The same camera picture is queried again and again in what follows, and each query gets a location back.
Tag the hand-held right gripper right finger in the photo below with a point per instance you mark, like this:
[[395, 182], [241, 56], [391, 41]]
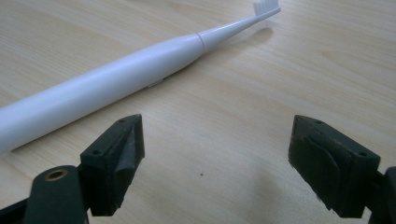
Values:
[[334, 168]]

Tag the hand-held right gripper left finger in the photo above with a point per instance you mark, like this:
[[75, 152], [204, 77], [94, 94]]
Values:
[[107, 168]]

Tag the white electric toothbrush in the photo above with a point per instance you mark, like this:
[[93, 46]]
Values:
[[102, 84]]

